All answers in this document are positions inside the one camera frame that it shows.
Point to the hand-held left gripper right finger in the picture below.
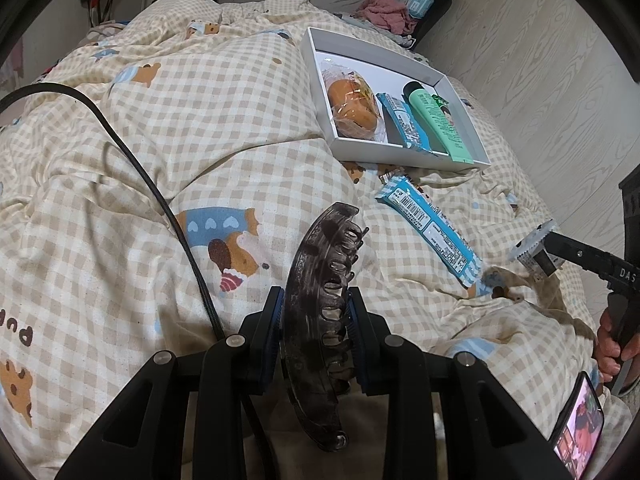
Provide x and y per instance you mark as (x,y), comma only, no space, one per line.
(359,350)

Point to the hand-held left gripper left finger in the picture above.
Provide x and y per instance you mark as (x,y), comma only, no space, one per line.
(272,345)

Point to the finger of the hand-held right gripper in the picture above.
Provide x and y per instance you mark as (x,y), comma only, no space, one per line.
(575,252)

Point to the dark brown hair claw clip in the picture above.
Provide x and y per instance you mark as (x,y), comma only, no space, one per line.
(310,340)

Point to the small white-blue packet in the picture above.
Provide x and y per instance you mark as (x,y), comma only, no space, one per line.
(529,247)

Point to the mint green tube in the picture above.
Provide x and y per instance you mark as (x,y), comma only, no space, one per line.
(440,127)

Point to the green snack packet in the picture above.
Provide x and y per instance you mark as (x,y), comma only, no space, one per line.
(447,110)

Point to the blue snack packet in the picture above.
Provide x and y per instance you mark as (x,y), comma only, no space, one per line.
(400,117)
(430,225)

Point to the packaged bread bun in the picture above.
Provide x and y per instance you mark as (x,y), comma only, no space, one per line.
(352,105)

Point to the white cardboard box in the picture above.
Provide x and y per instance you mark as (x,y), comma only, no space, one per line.
(380,66)

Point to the person's right hand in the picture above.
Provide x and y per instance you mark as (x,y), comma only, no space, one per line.
(607,350)

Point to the black smartphone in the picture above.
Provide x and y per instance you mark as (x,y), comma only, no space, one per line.
(580,425)

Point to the checkered bear print blanket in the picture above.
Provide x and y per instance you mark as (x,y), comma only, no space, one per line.
(175,125)

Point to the pink cloth pile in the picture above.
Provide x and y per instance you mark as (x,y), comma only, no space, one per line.
(385,12)

